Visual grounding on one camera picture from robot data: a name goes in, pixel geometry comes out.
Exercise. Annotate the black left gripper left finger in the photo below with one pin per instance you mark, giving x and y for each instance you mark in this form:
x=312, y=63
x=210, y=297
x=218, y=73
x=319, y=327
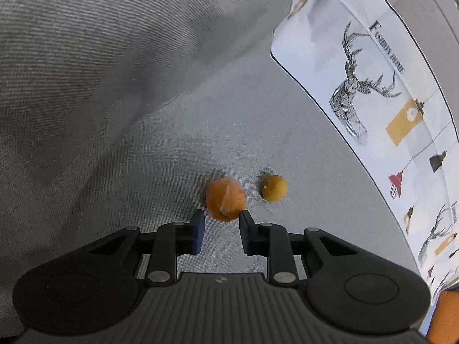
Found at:
x=168, y=243

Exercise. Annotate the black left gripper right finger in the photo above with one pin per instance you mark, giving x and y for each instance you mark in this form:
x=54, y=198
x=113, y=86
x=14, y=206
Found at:
x=272, y=242

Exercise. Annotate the orange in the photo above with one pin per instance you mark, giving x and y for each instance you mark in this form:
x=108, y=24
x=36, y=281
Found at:
x=225, y=199

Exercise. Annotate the yellow round fruit with stem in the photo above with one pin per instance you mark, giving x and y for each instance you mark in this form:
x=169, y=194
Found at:
x=274, y=188

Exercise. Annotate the orange object at edge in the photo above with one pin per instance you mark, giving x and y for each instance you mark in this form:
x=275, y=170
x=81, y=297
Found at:
x=444, y=327

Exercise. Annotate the white deer print pillow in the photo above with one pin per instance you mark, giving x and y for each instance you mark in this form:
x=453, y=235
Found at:
x=358, y=60

